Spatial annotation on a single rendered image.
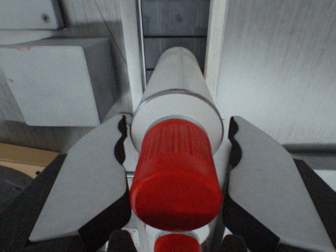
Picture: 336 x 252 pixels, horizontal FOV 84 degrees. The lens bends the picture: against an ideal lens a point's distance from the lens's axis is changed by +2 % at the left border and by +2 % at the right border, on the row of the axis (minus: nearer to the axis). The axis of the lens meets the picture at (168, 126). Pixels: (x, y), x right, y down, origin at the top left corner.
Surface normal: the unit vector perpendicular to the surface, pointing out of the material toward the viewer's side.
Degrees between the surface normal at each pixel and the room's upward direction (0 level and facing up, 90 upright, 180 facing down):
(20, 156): 90
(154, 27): 0
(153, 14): 0
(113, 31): 0
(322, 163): 90
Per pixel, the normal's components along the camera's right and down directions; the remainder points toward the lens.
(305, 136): -0.04, 0.51
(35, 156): 0.19, -0.84
